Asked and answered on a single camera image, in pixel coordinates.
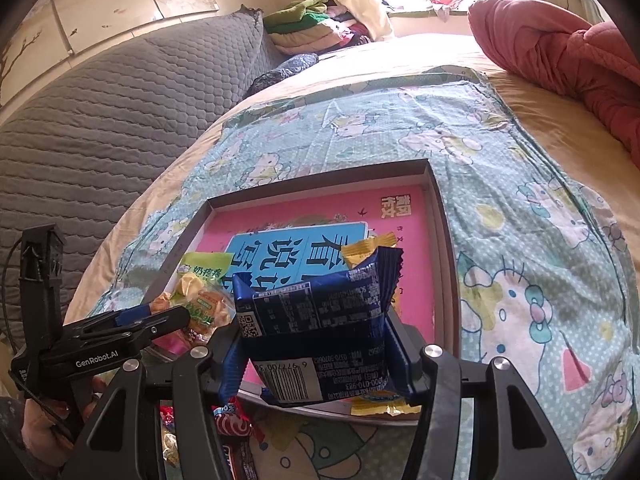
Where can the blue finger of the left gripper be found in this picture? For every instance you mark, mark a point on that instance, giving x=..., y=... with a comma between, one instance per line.
x=133, y=315
x=130, y=334

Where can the Snickers bar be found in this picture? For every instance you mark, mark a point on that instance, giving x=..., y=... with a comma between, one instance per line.
x=240, y=460

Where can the grey cardboard tray box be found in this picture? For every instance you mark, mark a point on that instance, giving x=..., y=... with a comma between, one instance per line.
x=444, y=278

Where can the red candy packet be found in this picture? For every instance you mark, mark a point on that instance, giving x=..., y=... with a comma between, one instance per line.
x=230, y=419

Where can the orange wrapped bread packet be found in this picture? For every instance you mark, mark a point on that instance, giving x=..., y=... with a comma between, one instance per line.
x=208, y=309

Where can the person's left hand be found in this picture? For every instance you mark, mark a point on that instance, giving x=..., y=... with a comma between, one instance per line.
x=38, y=436

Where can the Hello Kitty patterned blanket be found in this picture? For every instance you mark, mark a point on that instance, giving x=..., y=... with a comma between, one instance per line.
x=545, y=273

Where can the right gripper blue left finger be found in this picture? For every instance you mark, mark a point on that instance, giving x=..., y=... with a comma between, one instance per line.
x=203, y=378

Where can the yellow snack packet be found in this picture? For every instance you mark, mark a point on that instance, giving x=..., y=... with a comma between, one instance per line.
x=361, y=260

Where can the pink and blue book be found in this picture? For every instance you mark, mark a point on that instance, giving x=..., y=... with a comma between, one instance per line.
x=284, y=237

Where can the red quilted duvet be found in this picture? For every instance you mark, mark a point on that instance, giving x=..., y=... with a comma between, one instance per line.
x=558, y=50

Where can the beige bed sheet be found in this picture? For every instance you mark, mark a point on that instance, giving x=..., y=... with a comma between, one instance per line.
x=569, y=133

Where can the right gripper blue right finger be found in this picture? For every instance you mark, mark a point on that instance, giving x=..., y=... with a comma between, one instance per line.
x=428, y=377

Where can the blue snack packet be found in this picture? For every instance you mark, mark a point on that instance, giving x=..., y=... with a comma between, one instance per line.
x=318, y=340

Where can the dark patterned cloth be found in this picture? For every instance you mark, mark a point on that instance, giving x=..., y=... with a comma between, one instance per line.
x=289, y=68

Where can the stack of folded clothes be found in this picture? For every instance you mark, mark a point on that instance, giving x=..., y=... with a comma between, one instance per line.
x=314, y=27

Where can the green wrapped snack packet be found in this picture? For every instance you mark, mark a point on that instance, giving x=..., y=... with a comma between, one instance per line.
x=202, y=279

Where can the grey quilted sofa cover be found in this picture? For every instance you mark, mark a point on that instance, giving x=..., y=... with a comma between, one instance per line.
x=87, y=145

